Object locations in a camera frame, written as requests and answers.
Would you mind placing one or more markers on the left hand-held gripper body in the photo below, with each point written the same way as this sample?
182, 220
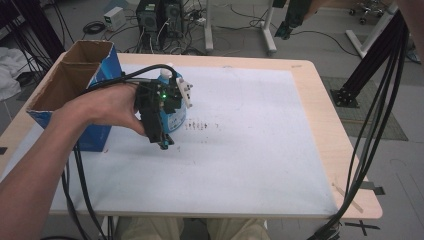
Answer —
153, 96

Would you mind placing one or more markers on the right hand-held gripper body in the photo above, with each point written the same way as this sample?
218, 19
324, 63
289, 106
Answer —
297, 11

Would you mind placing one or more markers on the blue bottle with white cap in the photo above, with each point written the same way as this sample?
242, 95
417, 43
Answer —
174, 120

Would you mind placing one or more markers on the person's right hand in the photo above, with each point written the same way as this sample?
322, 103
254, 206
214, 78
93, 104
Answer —
318, 7

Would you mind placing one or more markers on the person's left hand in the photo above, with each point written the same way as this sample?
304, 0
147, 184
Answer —
106, 105

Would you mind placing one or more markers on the white desk leg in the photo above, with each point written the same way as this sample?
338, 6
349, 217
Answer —
268, 33
373, 33
208, 30

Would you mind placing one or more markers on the white table mat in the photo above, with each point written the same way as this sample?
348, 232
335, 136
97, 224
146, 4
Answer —
233, 150

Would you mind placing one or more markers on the office chair wheel base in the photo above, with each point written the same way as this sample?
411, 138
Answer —
366, 10

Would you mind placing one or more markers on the black computer tower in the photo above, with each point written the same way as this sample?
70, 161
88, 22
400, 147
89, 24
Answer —
148, 15
172, 16

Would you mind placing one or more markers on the blue cardboard box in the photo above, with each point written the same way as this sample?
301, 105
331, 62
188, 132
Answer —
76, 75

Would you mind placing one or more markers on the white electronic device box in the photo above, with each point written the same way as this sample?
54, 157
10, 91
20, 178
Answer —
115, 18

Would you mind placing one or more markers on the person's right leg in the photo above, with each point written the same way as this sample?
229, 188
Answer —
238, 230

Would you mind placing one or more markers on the grey floor mat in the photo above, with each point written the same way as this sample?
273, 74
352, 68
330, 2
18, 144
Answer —
373, 126

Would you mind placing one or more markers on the white cloth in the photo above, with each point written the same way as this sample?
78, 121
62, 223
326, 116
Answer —
10, 70

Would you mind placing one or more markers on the black tape strip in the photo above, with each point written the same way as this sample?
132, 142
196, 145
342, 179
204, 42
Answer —
375, 190

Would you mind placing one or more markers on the black tape cross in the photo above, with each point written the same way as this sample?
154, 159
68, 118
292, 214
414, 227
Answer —
362, 227

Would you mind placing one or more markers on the black metal frame stand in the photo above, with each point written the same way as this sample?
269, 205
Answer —
363, 70

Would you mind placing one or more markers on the black metal frame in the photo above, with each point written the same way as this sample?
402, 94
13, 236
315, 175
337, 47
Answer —
43, 30

